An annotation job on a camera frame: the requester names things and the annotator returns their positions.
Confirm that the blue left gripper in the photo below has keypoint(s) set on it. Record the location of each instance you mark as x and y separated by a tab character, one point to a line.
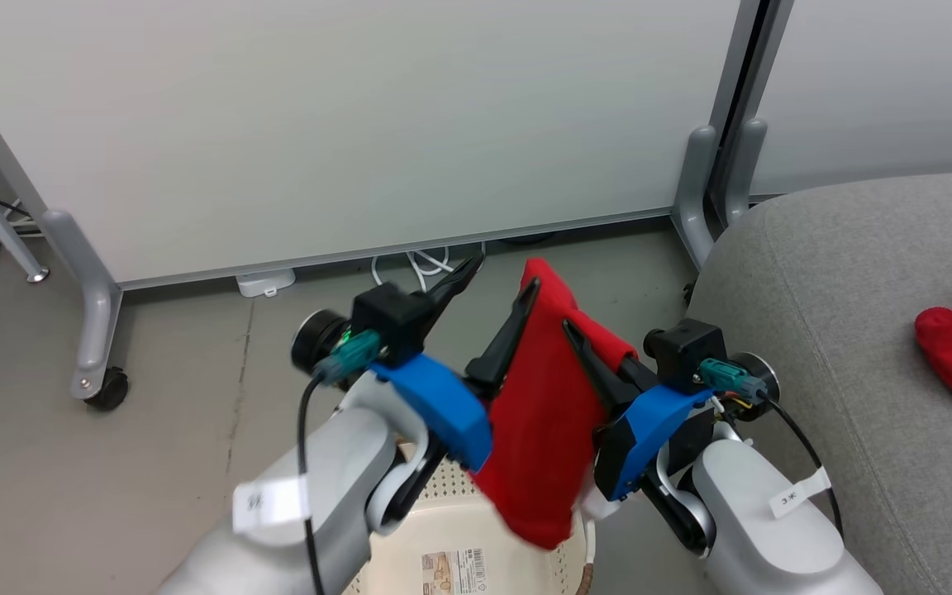
447	413

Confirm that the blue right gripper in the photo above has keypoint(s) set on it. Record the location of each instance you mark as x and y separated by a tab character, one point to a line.
649	430

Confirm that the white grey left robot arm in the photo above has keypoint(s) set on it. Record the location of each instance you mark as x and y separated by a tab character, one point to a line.
335	471

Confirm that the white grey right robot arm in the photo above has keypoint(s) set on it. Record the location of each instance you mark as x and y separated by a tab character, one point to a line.
757	512

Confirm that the grey fabric sofa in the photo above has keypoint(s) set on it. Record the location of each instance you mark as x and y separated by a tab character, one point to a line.
856	289

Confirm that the small black caster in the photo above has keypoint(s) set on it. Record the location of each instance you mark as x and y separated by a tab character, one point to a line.
688	293

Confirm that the cream perforated laundry basket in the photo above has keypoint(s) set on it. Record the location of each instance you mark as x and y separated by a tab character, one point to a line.
459	529

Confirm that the white power adapter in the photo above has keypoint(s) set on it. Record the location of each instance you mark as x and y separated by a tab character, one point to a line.
265	282

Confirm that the large white partition panel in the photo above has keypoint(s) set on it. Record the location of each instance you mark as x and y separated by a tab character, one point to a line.
344	124

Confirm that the printed basket sticker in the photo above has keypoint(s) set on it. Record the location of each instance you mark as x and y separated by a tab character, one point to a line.
453	572

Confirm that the black caster wheel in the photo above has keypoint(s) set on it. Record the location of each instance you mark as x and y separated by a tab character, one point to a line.
110	390

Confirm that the grey partition foot with caster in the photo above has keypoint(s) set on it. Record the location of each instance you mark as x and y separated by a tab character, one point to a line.
96	314

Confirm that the narrow white partition panel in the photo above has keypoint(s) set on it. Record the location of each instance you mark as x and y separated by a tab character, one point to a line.
881	83

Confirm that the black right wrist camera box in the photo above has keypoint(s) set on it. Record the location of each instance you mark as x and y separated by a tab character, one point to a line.
687	351

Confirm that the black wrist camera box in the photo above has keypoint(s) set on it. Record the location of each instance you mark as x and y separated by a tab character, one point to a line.
687	351
389	318

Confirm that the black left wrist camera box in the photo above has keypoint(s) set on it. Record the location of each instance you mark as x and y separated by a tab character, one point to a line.
389	318

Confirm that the teal right camera connector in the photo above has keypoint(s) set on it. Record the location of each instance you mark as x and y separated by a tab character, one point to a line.
728	378

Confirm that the teal camera connector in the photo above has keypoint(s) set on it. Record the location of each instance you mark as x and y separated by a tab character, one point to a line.
352	351
728	378

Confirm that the teal left camera connector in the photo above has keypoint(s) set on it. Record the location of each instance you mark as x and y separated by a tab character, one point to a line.
352	351

